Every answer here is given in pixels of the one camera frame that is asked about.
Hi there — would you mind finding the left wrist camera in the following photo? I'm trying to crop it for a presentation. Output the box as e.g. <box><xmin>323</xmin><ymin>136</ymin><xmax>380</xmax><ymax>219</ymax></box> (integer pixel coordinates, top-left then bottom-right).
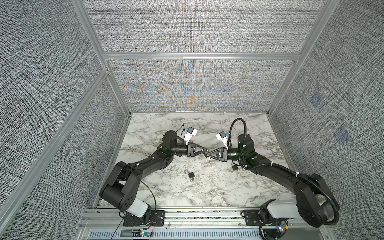
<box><xmin>184</xmin><ymin>127</ymin><xmax>198</xmax><ymax>145</ymax></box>

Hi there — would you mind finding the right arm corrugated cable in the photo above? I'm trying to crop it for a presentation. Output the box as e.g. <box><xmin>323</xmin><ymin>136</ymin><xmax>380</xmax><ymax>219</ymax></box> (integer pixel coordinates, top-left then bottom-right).
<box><xmin>228</xmin><ymin>117</ymin><xmax>341</xmax><ymax>226</ymax></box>

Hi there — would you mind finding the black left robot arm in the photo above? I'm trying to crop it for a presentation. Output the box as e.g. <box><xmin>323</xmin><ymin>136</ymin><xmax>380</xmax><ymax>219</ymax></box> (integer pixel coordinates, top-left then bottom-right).
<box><xmin>100</xmin><ymin>131</ymin><xmax>207</xmax><ymax>225</ymax></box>

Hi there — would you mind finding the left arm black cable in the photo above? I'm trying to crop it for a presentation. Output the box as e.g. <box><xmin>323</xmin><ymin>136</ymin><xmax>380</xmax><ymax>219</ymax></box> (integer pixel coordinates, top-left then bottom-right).
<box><xmin>109</xmin><ymin>172</ymin><xmax>158</xmax><ymax>240</ymax></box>

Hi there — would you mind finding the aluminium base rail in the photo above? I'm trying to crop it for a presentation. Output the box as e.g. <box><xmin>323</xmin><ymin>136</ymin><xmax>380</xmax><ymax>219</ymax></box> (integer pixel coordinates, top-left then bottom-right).
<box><xmin>79</xmin><ymin>207</ymin><xmax>331</xmax><ymax>230</ymax></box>

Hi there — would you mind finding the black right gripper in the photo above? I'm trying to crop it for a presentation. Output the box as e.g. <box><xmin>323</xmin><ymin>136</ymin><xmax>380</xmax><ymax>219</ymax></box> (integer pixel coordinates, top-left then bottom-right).
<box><xmin>206</xmin><ymin>147</ymin><xmax>246</xmax><ymax>164</ymax></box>

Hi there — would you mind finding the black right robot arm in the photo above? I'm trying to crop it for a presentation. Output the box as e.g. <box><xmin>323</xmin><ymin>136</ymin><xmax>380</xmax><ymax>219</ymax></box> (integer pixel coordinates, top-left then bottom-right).
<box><xmin>204</xmin><ymin>134</ymin><xmax>340</xmax><ymax>228</ymax></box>

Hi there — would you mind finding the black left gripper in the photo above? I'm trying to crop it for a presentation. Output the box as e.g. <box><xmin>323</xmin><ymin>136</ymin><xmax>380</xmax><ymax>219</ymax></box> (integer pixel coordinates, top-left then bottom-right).
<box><xmin>170</xmin><ymin>143</ymin><xmax>206</xmax><ymax>159</ymax></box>

